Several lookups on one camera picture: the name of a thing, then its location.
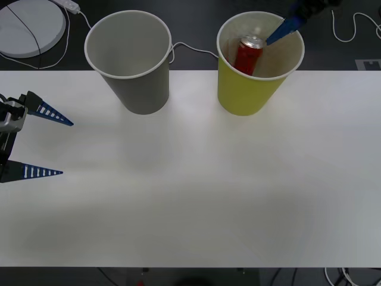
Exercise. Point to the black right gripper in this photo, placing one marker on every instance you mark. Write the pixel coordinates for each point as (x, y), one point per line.
(318, 5)

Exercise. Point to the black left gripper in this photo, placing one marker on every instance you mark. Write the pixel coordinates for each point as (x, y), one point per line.
(6, 146)

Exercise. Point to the red drink can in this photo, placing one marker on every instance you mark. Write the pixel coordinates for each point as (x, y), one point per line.
(248, 55)

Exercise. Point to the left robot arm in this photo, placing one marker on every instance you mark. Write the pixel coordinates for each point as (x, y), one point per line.
(13, 117)

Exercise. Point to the yellow-green plastic bin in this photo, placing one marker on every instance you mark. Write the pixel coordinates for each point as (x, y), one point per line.
(247, 95)

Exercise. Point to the round white disc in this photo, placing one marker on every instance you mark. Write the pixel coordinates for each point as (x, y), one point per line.
(23, 32)

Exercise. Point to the grey plastic bin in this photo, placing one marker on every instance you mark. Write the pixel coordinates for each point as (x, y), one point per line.
(143, 89)

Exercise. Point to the white power strip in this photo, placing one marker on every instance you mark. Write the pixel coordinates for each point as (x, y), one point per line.
(68, 4)

